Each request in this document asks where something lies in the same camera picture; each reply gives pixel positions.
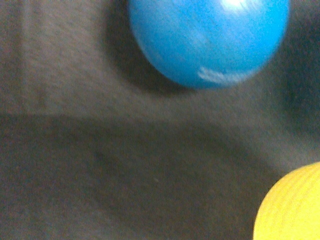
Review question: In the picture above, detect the black tablecloth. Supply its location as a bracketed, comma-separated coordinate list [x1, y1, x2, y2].
[0, 0, 320, 240]

